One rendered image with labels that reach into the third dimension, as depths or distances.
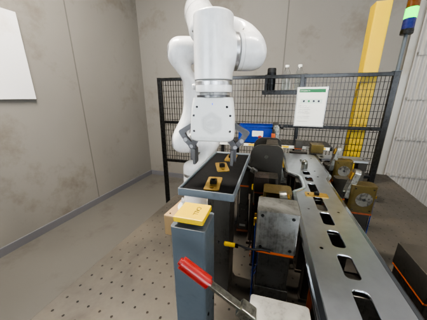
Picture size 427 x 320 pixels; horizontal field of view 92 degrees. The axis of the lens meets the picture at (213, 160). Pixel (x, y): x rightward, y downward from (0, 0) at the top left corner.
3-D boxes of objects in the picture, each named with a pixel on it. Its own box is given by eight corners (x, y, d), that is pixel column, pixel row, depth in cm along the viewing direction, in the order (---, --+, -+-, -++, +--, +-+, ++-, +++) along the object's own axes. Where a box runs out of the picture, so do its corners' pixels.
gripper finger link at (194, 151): (182, 137, 49) (183, 164, 51) (194, 138, 49) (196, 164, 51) (185, 135, 52) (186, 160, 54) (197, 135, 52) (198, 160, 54)
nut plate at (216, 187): (218, 191, 49) (218, 186, 49) (203, 190, 50) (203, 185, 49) (222, 178, 57) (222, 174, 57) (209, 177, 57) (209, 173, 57)
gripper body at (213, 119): (187, 90, 44) (189, 142, 47) (235, 90, 42) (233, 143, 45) (195, 91, 51) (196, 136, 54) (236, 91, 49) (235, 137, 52)
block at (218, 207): (228, 296, 73) (232, 178, 59) (206, 291, 75) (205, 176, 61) (233, 273, 82) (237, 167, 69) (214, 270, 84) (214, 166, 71)
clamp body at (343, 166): (347, 220, 119) (360, 162, 109) (325, 216, 122) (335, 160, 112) (344, 213, 125) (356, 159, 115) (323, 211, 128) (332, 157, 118)
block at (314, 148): (316, 192, 151) (324, 145, 141) (304, 191, 153) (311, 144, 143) (314, 188, 159) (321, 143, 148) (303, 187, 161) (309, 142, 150)
